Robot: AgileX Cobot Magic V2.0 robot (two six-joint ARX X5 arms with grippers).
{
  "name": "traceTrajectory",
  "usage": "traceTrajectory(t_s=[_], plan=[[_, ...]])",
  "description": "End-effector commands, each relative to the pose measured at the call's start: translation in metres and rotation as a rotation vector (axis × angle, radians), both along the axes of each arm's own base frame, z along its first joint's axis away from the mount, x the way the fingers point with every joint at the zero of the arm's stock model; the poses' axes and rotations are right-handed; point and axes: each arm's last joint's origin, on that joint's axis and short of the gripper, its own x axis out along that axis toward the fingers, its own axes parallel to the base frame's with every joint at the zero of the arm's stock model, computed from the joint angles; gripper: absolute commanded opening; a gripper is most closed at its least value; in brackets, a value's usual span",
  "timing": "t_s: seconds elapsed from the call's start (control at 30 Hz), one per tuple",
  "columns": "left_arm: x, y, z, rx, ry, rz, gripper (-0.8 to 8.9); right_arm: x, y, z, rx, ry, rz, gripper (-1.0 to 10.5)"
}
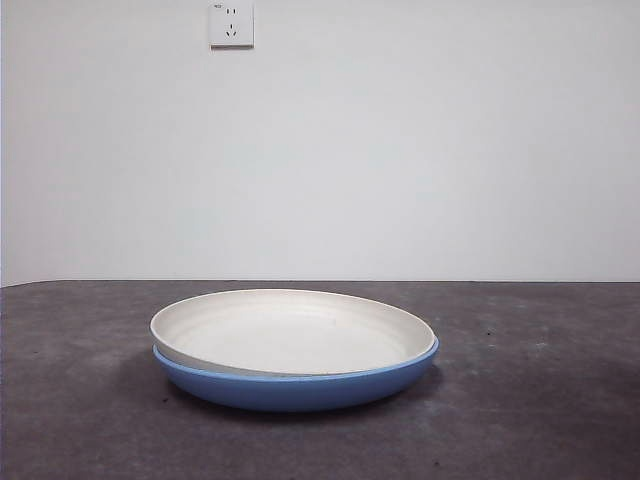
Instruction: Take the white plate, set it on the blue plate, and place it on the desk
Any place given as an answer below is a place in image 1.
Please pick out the white plate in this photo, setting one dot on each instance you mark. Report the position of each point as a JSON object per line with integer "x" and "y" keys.
{"x": 290, "y": 330}

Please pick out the blue plate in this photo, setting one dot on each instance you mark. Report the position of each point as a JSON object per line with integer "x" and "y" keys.
{"x": 300, "y": 392}

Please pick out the white wall socket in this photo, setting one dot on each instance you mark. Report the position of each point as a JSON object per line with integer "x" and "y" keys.
{"x": 231, "y": 25}

